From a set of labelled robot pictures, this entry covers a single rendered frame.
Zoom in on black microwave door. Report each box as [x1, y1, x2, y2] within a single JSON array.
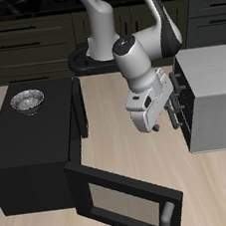
[[63, 148, 189, 226]]

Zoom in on black microwave oven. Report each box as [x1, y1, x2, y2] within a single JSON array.
[[0, 76, 100, 219]]

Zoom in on flat black base plate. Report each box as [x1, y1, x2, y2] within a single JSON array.
[[66, 38, 127, 74]]

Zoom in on grey drawer handle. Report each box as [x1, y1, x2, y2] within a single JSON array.
[[168, 71, 184, 95], [169, 91, 186, 113], [166, 106, 185, 131]]

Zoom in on dark kitchen cupboards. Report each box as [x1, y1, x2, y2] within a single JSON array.
[[0, 0, 226, 88]]

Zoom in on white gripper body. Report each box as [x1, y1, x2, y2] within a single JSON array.
[[125, 66, 180, 135]]

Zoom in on white cabinet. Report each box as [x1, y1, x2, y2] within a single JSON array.
[[170, 44, 226, 156]]

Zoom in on silver speckled bowl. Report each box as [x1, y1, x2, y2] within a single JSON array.
[[8, 88, 48, 118]]

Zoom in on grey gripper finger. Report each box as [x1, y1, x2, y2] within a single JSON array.
[[163, 99, 173, 112], [151, 122, 161, 133]]

